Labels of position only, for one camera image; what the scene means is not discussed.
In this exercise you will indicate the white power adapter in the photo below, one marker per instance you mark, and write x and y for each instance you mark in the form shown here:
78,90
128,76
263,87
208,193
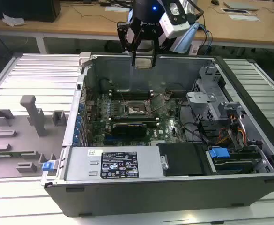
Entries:
194,50

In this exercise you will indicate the blue case latch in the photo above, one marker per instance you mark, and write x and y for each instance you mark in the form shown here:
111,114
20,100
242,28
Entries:
47,166

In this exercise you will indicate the grey parts rack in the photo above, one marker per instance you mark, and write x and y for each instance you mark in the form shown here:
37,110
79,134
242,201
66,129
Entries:
17,140

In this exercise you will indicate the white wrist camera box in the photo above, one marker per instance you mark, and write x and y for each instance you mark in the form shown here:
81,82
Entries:
174,28

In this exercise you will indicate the green RAM stick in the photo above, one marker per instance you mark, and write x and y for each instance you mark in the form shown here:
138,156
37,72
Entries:
10,155

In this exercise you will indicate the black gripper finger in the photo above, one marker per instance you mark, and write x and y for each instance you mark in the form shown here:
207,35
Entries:
155,51
121,32

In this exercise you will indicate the black open PC case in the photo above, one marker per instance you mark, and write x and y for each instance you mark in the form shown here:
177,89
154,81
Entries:
150,197

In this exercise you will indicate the hard disk in blue carrier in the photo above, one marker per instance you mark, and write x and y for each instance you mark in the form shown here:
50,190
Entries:
218,152

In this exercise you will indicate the black power supply label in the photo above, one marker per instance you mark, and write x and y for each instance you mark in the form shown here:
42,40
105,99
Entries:
120,164

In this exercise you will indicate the black computer mouse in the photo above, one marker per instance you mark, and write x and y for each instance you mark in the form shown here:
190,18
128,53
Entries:
215,2

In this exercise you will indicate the black graphics card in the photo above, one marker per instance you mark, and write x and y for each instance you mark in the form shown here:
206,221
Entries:
127,130

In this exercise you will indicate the silver power supply unit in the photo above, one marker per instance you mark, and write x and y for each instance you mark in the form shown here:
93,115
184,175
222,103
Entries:
80,164

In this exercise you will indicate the thin metal locking lever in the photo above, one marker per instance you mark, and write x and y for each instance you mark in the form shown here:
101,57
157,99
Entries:
123,96

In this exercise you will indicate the metal disk bay cage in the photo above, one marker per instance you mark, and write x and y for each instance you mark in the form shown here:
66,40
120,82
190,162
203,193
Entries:
204,100

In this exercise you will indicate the green motherboard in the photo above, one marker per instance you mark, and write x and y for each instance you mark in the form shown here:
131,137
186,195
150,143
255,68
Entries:
167,131

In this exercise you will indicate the silver CPU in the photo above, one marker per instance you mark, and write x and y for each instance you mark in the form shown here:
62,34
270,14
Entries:
143,63

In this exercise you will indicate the wooden desk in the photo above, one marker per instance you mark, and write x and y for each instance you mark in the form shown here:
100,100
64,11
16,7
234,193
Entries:
80,23

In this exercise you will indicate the grey laptop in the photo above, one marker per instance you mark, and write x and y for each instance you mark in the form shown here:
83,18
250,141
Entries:
241,5

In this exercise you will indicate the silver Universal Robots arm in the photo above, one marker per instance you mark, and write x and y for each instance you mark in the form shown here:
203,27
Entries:
186,39

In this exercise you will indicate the CPU socket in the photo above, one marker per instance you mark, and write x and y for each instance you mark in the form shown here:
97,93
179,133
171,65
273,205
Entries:
136,110

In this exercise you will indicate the black RAM slot row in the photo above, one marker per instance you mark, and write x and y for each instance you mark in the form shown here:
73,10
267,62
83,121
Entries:
132,95
136,119

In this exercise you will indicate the blue card retainer clip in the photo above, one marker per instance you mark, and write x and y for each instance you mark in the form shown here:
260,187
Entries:
81,107
75,140
76,134
79,120

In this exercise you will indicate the black computer on desk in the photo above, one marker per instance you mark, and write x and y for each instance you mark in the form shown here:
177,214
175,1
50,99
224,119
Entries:
29,9

